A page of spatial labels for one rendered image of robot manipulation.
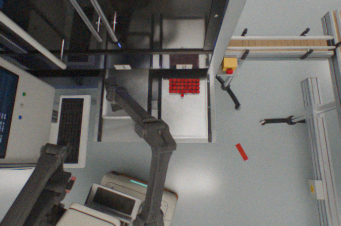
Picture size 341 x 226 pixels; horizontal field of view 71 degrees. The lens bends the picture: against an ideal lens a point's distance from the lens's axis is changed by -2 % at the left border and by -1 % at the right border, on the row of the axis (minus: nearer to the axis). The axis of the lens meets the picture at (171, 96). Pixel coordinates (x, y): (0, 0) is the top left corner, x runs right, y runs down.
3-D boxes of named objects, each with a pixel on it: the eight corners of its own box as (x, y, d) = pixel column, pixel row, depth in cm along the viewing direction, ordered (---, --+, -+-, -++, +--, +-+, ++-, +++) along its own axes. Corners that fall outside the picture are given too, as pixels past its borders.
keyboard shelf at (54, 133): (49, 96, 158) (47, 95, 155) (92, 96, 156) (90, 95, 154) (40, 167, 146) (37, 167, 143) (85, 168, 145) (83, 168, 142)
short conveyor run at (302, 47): (214, 63, 152) (218, 52, 137) (213, 40, 156) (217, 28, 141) (326, 63, 150) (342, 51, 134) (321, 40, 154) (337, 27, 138)
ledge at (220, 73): (215, 54, 152) (216, 53, 150) (236, 54, 151) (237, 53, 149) (216, 76, 148) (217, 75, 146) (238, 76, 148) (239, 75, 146)
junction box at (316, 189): (307, 179, 169) (314, 180, 160) (314, 179, 169) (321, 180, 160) (309, 197, 166) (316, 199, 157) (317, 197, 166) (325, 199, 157)
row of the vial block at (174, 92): (169, 91, 144) (168, 89, 140) (199, 91, 144) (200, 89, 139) (169, 95, 144) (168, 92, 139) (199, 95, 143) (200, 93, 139)
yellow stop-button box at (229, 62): (221, 60, 140) (223, 54, 133) (233, 59, 140) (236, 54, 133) (222, 72, 138) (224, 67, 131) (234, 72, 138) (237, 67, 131)
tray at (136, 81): (107, 63, 151) (106, 61, 147) (149, 63, 150) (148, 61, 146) (103, 117, 142) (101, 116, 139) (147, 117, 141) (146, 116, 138)
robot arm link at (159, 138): (157, 140, 75) (183, 136, 81) (138, 121, 86) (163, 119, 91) (139, 246, 89) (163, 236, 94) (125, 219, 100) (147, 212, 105)
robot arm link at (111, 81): (109, 95, 112) (126, 93, 117) (105, 72, 116) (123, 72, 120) (102, 103, 122) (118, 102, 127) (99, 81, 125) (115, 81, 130)
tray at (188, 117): (162, 80, 147) (162, 78, 143) (206, 80, 146) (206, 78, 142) (161, 137, 138) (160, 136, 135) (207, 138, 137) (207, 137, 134)
